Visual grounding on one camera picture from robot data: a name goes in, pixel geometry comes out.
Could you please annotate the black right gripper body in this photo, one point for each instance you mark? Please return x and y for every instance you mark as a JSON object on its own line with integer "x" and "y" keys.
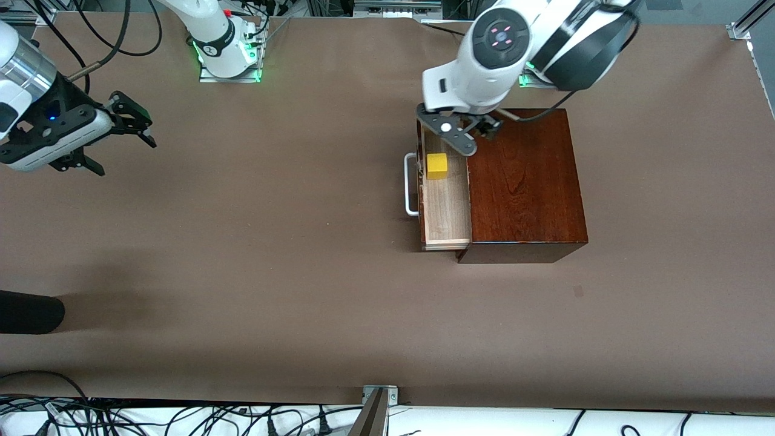
{"x": 68, "y": 105}

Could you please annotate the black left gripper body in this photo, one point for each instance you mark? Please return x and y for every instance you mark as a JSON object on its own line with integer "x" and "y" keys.
{"x": 486, "y": 126}

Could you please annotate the yellow cube block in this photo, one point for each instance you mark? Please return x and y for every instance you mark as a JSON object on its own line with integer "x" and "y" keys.
{"x": 437, "y": 166}

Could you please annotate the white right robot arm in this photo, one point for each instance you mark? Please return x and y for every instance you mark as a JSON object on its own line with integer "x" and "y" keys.
{"x": 209, "y": 30}

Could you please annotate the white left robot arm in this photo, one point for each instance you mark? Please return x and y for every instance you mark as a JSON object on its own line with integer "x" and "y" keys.
{"x": 484, "y": 66}

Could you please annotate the dark wooden drawer cabinet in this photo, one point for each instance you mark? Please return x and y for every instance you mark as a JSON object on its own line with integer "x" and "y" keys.
{"x": 527, "y": 181}

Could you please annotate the grey metal device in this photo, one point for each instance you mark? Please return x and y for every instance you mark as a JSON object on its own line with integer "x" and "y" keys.
{"x": 396, "y": 7}

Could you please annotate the black cylindrical object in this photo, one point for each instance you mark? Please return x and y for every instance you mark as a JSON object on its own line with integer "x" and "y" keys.
{"x": 30, "y": 312}

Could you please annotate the brown table cover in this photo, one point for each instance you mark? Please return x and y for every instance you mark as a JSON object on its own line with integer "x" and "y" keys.
{"x": 339, "y": 303}

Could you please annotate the dark metal beam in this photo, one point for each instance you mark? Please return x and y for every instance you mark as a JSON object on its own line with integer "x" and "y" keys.
{"x": 369, "y": 418}

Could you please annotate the black power plug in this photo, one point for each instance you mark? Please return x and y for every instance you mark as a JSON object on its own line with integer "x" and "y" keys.
{"x": 324, "y": 427}
{"x": 271, "y": 429}

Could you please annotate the metal base plate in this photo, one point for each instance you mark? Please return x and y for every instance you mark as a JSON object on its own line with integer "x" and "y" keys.
{"x": 533, "y": 83}
{"x": 209, "y": 77}

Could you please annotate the aluminium frame profile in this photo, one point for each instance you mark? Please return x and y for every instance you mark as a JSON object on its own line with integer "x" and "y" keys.
{"x": 748, "y": 24}

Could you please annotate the small metal bracket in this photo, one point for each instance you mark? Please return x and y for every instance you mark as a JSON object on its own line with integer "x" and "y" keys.
{"x": 387, "y": 392}

